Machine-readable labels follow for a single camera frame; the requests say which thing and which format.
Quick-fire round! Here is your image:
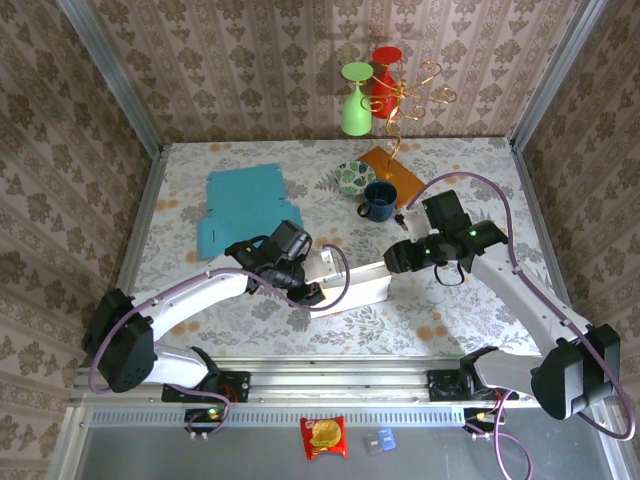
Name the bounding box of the red wine glass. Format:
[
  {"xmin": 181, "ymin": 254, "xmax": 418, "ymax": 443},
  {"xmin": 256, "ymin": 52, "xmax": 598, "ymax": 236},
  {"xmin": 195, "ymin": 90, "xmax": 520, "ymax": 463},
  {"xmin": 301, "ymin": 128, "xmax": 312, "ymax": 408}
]
[{"xmin": 369, "ymin": 45, "xmax": 404, "ymax": 120}]

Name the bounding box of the dark blue mug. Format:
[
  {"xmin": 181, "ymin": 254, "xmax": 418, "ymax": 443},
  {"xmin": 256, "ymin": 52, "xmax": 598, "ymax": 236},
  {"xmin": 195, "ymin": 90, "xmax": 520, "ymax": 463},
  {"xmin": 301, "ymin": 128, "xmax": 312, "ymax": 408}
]
[{"xmin": 356, "ymin": 180, "xmax": 399, "ymax": 222}]

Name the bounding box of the green leaf pattern bowl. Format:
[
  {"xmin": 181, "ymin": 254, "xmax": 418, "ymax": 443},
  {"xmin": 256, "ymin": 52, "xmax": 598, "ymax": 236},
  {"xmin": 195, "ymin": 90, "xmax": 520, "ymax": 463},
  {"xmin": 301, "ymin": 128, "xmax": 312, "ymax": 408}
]
[{"xmin": 333, "ymin": 161, "xmax": 379, "ymax": 199}]

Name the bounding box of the green wine glass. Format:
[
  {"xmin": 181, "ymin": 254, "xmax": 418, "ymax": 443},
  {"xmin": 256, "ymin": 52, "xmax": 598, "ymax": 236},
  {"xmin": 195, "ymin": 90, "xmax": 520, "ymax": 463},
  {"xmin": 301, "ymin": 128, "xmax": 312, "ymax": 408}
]
[{"xmin": 339, "ymin": 61, "xmax": 375, "ymax": 138}]

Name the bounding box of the slotted grey cable duct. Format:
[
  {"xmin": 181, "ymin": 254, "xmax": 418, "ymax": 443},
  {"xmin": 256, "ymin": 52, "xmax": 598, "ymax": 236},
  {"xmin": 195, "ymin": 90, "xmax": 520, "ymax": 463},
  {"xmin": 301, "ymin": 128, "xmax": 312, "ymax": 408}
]
[{"xmin": 89, "ymin": 405, "xmax": 466, "ymax": 427}]

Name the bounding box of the floral tablecloth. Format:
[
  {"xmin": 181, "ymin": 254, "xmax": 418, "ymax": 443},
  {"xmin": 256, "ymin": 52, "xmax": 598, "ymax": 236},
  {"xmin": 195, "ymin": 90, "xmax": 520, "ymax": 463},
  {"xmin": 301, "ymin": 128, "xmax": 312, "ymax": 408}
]
[{"xmin": 117, "ymin": 138, "xmax": 574, "ymax": 357}]

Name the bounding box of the teal paper box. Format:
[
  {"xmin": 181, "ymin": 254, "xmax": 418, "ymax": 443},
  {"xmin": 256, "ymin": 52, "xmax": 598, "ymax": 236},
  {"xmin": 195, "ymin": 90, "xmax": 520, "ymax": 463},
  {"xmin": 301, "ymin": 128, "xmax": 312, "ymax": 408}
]
[{"xmin": 195, "ymin": 163, "xmax": 305, "ymax": 261}]

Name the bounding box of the white paper box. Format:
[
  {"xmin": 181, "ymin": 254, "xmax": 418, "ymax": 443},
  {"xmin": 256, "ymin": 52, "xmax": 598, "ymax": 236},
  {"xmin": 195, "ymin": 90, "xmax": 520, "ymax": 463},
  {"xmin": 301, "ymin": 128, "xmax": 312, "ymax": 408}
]
[{"xmin": 308, "ymin": 262, "xmax": 392, "ymax": 320}]

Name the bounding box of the red snack packet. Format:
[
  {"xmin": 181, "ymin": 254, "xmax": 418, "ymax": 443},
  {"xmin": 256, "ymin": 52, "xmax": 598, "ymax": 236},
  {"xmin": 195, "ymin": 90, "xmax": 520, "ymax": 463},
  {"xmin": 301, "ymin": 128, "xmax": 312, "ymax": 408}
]
[{"xmin": 299, "ymin": 414, "xmax": 349, "ymax": 461}]

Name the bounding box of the aluminium frame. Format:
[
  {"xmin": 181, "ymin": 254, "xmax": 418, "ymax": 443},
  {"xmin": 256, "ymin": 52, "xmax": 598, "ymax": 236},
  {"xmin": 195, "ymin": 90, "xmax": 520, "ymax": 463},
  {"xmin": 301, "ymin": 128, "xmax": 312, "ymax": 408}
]
[{"xmin": 47, "ymin": 0, "xmax": 640, "ymax": 480}]

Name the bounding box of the gold wire rack, wooden base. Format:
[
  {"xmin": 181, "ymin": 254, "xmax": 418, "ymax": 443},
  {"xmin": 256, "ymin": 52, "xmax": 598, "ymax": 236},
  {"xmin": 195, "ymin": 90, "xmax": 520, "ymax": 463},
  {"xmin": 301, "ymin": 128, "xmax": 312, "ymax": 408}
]
[{"xmin": 356, "ymin": 60, "xmax": 459, "ymax": 197}]

